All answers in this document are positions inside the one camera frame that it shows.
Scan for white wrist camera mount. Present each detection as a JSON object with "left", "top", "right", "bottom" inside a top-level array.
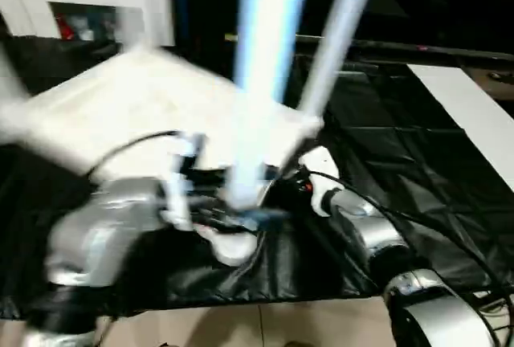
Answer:
[
  {"left": 297, "top": 146, "right": 345, "bottom": 218},
  {"left": 159, "top": 133, "right": 208, "bottom": 232}
]

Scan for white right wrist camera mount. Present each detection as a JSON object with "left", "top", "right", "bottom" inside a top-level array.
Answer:
[{"left": 297, "top": 146, "right": 345, "bottom": 218}]

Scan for black plastic mat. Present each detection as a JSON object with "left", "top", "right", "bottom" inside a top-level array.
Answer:
[{"left": 0, "top": 34, "right": 514, "bottom": 320}]

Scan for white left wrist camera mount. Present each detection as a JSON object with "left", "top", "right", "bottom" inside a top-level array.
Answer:
[{"left": 159, "top": 133, "right": 208, "bottom": 232}]

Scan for white plastic table leg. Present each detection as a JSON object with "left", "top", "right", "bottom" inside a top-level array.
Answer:
[
  {"left": 296, "top": 0, "right": 383, "bottom": 123},
  {"left": 223, "top": 0, "right": 314, "bottom": 213}
]

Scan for white paper sheet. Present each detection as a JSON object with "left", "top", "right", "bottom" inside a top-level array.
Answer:
[{"left": 408, "top": 63, "right": 514, "bottom": 191}]

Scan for black floor cables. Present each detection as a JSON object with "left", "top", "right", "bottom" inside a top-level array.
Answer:
[{"left": 474, "top": 287, "right": 514, "bottom": 344}]

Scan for white plastic table top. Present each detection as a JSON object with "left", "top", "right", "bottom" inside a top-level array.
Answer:
[{"left": 0, "top": 44, "right": 326, "bottom": 267}]

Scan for small bottles behind glass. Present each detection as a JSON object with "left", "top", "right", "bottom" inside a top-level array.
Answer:
[{"left": 50, "top": 6, "right": 121, "bottom": 43}]

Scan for dark metal rail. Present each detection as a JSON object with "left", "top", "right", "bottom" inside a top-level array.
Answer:
[{"left": 297, "top": 35, "right": 514, "bottom": 60}]

